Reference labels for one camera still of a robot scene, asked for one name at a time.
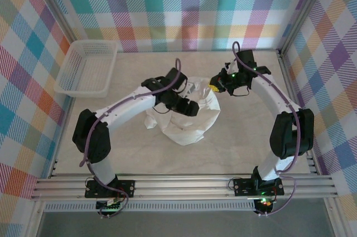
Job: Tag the white t-shirt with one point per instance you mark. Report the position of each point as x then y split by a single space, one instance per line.
192 128

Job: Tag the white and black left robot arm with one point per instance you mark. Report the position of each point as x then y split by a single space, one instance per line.
94 136

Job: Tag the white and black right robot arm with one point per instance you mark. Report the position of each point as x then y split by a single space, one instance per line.
293 134

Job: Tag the white plastic mesh basket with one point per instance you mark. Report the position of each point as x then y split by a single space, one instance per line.
110 55

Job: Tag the right controller board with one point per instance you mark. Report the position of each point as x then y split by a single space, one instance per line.
265 204

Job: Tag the controller board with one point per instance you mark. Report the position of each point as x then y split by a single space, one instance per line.
107 206
265 204

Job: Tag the left controller board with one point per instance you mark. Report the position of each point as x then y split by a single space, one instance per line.
107 206

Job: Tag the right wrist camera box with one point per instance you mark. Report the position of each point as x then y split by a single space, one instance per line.
232 66

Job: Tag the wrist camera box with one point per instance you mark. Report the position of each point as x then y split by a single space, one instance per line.
232 66
190 87

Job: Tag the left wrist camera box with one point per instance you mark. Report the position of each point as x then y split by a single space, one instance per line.
190 87

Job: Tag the aluminium right table side rail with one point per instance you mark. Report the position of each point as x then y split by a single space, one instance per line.
290 86

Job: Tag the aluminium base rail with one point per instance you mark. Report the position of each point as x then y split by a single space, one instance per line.
181 186

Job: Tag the aluminium right frame post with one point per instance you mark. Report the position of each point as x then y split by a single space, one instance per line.
304 11

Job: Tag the aluminium frame post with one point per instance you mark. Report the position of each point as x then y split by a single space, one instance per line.
54 5
304 11

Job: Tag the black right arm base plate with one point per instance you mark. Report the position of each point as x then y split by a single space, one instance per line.
244 186

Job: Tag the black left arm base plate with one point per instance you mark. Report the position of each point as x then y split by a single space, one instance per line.
96 191

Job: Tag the aluminium left frame post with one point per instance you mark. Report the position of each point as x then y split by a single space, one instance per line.
54 5

